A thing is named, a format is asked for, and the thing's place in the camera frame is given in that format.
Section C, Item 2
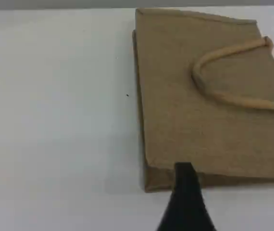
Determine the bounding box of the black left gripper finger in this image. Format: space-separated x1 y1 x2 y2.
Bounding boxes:
156 162 216 231

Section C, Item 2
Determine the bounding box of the brown jute tote bag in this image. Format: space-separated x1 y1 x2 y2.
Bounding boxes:
132 7 274 193

